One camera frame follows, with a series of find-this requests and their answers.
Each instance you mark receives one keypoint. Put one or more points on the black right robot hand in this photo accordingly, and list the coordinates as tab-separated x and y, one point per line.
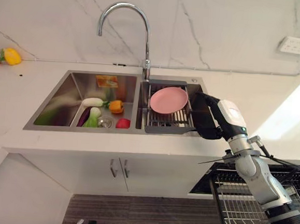
231	115

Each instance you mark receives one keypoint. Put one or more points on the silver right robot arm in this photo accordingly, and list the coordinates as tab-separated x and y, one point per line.
261	183

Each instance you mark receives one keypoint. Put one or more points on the black dishwasher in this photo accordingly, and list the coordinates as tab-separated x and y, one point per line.
248	182

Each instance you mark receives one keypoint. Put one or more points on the grey sink drying rack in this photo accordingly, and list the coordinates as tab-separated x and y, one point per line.
169	117

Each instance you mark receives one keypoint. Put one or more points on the pink plate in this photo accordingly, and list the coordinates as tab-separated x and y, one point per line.
168	101

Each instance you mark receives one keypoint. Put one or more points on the white cabinet door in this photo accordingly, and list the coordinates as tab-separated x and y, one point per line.
160	175
83	170

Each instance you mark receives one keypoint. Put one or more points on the chrome gooseneck faucet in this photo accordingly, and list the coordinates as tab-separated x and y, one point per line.
146	39

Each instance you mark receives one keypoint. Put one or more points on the orange bell pepper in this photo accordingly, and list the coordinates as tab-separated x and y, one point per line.
116	106

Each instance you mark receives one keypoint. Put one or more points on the sink drain strainer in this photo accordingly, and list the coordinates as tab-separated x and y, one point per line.
104	121

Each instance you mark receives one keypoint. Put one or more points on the orange sink label sticker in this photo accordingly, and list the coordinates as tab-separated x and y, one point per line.
107	81

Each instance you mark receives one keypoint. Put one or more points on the green bok choy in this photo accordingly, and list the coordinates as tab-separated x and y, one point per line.
93	118

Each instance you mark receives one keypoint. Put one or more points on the white radish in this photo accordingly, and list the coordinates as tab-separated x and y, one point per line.
92	101

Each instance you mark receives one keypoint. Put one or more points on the stainless steel double sink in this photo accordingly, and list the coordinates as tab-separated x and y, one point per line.
88	104

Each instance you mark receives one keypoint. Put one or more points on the purple eggplant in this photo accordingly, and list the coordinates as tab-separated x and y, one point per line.
83	116

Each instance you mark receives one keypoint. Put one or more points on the yellow bell pepper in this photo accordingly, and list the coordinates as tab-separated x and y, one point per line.
12	56

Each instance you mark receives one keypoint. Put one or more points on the white wall power strip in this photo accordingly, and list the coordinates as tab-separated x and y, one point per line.
298	46

